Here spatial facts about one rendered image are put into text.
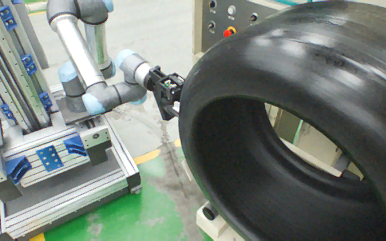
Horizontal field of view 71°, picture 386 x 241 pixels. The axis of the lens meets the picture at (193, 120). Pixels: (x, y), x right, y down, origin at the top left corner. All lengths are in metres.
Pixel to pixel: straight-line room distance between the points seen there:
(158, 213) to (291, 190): 1.13
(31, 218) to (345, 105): 1.67
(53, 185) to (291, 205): 1.45
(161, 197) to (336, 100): 1.65
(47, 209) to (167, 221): 0.70
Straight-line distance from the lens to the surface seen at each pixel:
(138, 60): 0.90
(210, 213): 0.82
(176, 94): 0.81
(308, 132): 0.92
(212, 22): 1.41
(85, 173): 1.90
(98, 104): 0.94
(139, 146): 2.24
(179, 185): 1.97
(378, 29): 0.49
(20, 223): 1.83
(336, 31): 0.44
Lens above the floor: 1.63
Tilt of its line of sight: 43 degrees down
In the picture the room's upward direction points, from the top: straight up
